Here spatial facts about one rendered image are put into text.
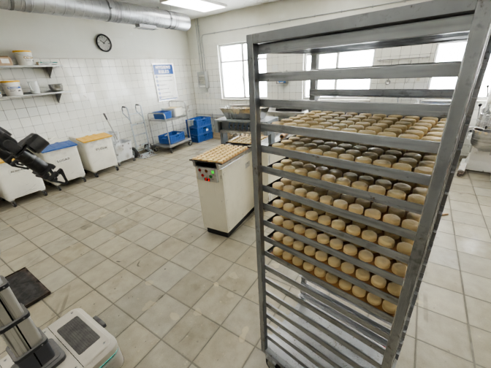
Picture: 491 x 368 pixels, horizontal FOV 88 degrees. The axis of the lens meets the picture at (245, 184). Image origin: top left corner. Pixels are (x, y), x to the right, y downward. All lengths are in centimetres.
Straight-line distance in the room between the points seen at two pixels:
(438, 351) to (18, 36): 641
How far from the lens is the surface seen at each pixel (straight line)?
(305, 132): 92
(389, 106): 81
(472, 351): 240
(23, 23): 597
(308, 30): 87
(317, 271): 122
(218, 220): 282
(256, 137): 102
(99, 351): 196
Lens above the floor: 170
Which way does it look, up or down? 24 degrees down
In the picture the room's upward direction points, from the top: 4 degrees counter-clockwise
